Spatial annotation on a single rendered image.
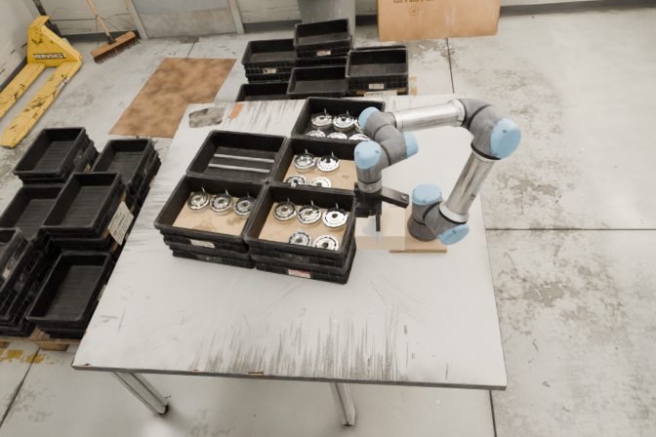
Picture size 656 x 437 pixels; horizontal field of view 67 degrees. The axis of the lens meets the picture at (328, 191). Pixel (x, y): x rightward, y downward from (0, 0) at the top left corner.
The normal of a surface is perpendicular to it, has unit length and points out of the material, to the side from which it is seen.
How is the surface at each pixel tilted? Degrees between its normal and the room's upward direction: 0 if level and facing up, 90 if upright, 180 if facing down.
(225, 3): 90
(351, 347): 0
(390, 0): 76
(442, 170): 0
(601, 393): 0
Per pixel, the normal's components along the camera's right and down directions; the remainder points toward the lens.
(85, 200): -0.12, -0.67
